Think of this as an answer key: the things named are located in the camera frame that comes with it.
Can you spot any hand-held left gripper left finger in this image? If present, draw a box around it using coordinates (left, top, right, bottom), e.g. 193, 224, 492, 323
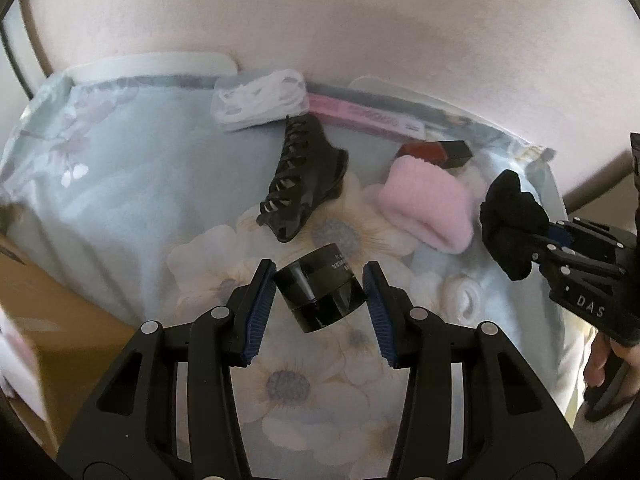
56, 259, 278, 480

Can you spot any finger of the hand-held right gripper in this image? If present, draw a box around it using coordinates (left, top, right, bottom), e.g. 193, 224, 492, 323
546, 217, 639, 262
530, 241, 627, 282

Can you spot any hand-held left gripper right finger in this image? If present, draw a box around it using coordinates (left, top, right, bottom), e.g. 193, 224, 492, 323
362, 261, 586, 480

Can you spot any black scrunchie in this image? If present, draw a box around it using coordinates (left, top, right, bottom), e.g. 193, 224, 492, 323
479, 170, 551, 282

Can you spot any black round jar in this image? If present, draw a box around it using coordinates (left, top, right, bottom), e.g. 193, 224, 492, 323
272, 242, 368, 333

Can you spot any person's right hand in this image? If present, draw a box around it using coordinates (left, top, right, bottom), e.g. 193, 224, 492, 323
584, 334, 615, 390

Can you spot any pink fluffy wristband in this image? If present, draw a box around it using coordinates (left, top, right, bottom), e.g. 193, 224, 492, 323
377, 156, 476, 255

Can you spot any black hair claw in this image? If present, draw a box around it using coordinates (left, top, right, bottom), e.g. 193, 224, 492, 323
256, 114, 349, 244

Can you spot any dark rectangular small box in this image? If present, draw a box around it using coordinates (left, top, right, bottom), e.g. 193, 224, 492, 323
396, 140, 473, 170

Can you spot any floral light blue cloth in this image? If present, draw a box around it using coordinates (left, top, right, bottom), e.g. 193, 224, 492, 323
0, 57, 586, 480

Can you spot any pink flat strip packet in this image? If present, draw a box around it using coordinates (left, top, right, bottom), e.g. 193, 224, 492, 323
306, 92, 427, 142

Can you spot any brown cardboard box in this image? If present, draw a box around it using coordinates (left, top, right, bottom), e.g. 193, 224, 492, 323
0, 232, 141, 461

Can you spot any pink bag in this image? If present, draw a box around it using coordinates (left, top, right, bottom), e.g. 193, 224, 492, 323
0, 310, 48, 421

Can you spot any white hair tie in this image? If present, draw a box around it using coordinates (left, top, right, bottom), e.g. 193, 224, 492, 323
440, 275, 483, 323

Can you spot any clear bag of white cable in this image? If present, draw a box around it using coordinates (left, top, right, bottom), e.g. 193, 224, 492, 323
214, 71, 308, 133

